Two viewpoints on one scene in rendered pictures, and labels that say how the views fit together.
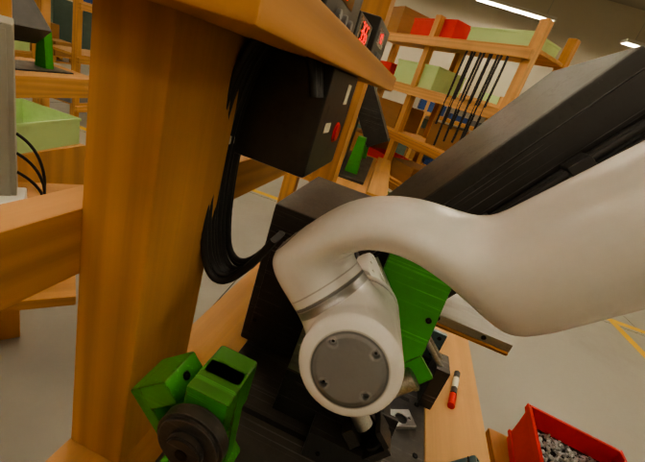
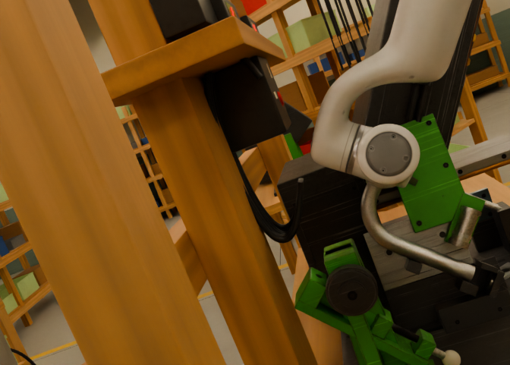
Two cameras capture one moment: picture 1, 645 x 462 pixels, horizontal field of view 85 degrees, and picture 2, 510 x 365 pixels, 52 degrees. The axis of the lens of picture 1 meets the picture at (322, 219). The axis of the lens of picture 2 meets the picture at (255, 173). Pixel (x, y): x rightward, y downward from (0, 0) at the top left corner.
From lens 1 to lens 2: 0.51 m
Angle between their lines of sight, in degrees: 14
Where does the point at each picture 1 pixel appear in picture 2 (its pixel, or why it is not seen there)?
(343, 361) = (382, 152)
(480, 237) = (387, 50)
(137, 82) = (180, 127)
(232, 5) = (231, 42)
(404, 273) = not seen: hidden behind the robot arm
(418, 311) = (433, 165)
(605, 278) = (432, 22)
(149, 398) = (309, 300)
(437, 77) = (306, 30)
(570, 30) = not seen: outside the picture
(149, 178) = (215, 174)
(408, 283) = not seen: hidden behind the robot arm
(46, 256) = (191, 264)
